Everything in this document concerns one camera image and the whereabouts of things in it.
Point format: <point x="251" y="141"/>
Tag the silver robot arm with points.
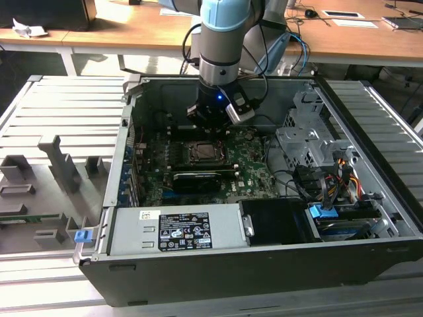
<point x="219" y="49"/>

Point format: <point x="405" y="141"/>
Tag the CPU socket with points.
<point x="185" y="160"/>

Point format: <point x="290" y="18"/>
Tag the blue expansion slot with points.
<point x="168" y="194"/>

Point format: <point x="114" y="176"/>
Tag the black RAM slots bank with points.
<point x="201" y="167"/>
<point x="185" y="128"/>

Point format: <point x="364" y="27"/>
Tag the green motherboard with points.
<point x="254" y="165"/>

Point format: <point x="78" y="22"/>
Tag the black graphics card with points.
<point x="196" y="183"/>

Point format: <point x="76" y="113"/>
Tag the pale blue teach pendant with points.
<point x="277" y="49"/>

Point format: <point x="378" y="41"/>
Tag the silver metal drive cage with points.
<point x="297" y="138"/>

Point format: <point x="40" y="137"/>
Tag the white paper sheet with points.
<point x="178" y="12"/>
<point x="355" y="23"/>

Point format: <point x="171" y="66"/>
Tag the brown wooden desk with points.
<point x="115" y="29"/>

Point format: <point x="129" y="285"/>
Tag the black plastic shroud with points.
<point x="274" y="221"/>

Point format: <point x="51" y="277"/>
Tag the black computer mouse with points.
<point x="310" y="13"/>

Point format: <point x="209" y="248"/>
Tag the grey power supply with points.
<point x="132" y="231"/>

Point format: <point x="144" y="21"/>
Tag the hard disk in blue carrier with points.
<point x="322" y="211"/>

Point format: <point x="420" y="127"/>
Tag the grey parts rack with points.
<point x="59" y="158"/>

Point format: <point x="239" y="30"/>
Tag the white framed tablet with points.
<point x="343" y="14"/>

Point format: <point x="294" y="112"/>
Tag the black open PC case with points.
<point x="231" y="277"/>

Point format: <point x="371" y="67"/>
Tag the small blue plastic latch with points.
<point x="83" y="236"/>

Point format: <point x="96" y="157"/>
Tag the black box on desk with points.
<point x="43" y="13"/>

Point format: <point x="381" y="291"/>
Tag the crumpled white paper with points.
<point x="24" y="29"/>

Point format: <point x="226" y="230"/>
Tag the dark notebook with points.
<point x="403" y="23"/>

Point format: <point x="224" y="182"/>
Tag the green RAM stick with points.
<point x="29" y="217"/>

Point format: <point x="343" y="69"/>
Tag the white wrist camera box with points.
<point x="239" y="112"/>

